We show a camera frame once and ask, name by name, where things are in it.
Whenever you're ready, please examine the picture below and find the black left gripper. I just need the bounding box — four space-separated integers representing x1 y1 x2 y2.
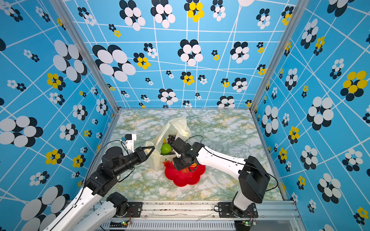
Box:
114 145 155 178

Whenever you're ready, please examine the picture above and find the green lime fruit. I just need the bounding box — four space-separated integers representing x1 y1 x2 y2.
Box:
161 143 172 156

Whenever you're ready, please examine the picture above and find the purple grape bunch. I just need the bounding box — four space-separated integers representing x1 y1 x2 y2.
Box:
167 135 176 144

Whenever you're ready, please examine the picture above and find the yellowish printed plastic bag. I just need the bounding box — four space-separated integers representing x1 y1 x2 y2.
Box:
145 117 191 171

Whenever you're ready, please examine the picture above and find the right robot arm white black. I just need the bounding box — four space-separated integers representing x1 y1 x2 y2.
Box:
171 138 271 218

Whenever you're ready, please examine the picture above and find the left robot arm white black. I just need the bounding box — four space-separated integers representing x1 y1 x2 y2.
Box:
44 146 155 231

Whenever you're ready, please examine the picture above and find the red flower-shaped plate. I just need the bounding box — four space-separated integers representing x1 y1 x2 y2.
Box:
163 161 206 187

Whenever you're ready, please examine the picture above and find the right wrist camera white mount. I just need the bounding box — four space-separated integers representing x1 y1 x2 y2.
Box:
171 137 191 158

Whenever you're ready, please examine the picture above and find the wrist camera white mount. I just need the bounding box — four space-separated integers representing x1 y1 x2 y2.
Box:
121 134 137 154
171 137 191 158

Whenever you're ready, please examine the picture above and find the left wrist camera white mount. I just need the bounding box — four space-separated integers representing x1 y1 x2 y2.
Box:
121 134 137 154

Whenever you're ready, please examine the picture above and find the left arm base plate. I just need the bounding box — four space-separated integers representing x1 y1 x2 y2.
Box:
124 202 143 218

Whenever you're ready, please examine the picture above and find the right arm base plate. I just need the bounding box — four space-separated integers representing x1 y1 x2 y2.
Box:
217 202 259 219

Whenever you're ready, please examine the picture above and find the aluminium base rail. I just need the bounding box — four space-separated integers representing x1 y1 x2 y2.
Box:
83 201 305 231

